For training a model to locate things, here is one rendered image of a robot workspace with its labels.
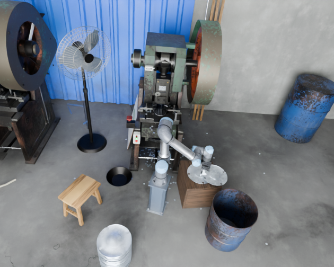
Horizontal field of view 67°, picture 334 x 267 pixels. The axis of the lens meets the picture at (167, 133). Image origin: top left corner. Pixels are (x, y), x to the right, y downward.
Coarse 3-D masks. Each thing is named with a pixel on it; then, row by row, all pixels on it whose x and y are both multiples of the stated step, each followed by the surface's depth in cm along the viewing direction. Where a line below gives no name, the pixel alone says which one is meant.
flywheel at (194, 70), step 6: (198, 30) 262; (198, 36) 262; (198, 42) 271; (198, 48) 275; (198, 54) 275; (198, 60) 251; (198, 66) 252; (192, 72) 288; (198, 72) 266; (192, 78) 287; (192, 84) 283; (192, 90) 276; (192, 96) 271
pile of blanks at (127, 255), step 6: (126, 252) 209; (102, 258) 210; (108, 258) 204; (114, 258) 205; (120, 258) 208; (126, 258) 216; (102, 264) 219; (108, 264) 213; (114, 264) 212; (120, 264) 216; (126, 264) 224
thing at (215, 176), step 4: (212, 168) 282; (216, 168) 283; (220, 168) 284; (208, 172) 277; (212, 172) 277; (216, 172) 278; (220, 172) 280; (224, 172) 281; (204, 176) 271; (208, 176) 272; (212, 176) 272; (216, 176) 274; (220, 176) 275; (224, 176) 277; (208, 180) 268; (212, 180) 269; (216, 180) 270; (220, 180) 271; (224, 180) 272; (212, 184) 265; (216, 184) 266; (220, 184) 267
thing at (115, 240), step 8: (104, 232) 219; (112, 232) 220; (120, 232) 221; (104, 240) 214; (112, 240) 214; (120, 240) 215; (128, 240) 216; (104, 248) 209; (112, 248) 209; (120, 248) 210; (128, 248) 210; (112, 256) 204
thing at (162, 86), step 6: (156, 78) 260; (162, 78) 261; (168, 78) 262; (156, 84) 264; (162, 84) 264; (168, 84) 264; (156, 90) 268; (162, 90) 268; (168, 90) 268; (156, 96) 273; (162, 96) 271; (168, 96) 274; (156, 102) 275; (162, 102) 275
